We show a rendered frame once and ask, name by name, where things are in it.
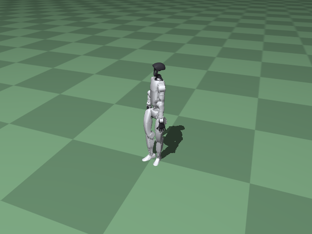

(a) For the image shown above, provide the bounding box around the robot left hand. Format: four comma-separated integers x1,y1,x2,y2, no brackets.
157,120,166,131

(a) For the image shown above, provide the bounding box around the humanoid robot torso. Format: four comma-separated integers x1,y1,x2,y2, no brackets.
150,77,165,119

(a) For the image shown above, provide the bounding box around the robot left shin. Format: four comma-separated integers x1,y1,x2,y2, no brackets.
156,137,164,159

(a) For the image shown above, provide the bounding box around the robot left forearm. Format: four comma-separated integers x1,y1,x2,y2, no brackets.
158,103,164,123

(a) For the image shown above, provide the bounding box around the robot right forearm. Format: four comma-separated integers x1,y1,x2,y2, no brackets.
146,96,152,108

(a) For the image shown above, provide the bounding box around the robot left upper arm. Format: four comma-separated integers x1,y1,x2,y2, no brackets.
156,83,166,107

